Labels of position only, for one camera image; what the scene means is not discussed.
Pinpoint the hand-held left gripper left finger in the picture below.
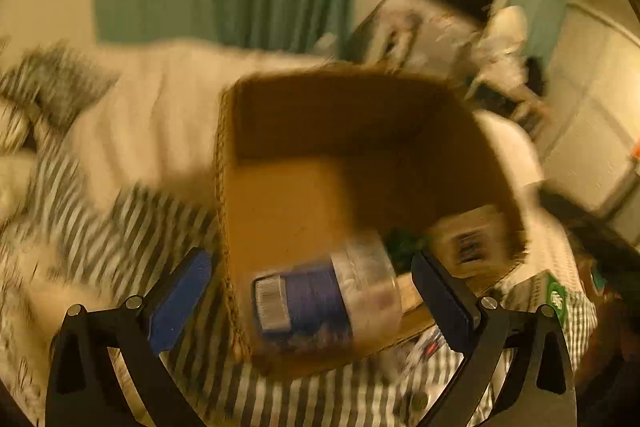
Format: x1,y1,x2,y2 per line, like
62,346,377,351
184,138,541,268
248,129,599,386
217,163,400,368
45,248,213,427

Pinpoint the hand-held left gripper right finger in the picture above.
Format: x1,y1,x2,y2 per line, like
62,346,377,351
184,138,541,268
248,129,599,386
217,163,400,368
411,251,578,427

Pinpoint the clear jar with blue label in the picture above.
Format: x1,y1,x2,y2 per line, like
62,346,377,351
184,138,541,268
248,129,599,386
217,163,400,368
251,232,403,350

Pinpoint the brown cardboard box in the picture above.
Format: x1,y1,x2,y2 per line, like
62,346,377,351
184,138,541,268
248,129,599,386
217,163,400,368
214,63,531,378

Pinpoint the green packet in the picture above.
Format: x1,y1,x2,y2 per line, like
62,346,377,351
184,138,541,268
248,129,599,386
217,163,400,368
385,227,431,273

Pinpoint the small tan barcode box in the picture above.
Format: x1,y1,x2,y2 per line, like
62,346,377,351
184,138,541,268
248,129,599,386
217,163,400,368
430,204,526,278

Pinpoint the grey checked bedsheet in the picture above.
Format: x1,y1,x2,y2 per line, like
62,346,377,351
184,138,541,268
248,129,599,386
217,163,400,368
0,127,601,427

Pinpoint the green and white medicine box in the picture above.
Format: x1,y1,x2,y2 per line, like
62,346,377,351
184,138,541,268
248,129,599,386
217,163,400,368
515,269,568,328

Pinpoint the white textured blanket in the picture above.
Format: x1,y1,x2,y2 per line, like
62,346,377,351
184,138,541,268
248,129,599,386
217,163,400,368
70,39,546,218

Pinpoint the white vanity table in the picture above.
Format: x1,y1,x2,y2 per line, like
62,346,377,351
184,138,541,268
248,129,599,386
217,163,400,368
465,52,551,132

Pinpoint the striped pillow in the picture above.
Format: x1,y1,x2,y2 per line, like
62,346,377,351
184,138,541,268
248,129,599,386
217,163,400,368
0,44,118,152

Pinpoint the white oval vanity mirror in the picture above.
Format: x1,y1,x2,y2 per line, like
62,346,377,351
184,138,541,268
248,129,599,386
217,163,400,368
487,4,528,58

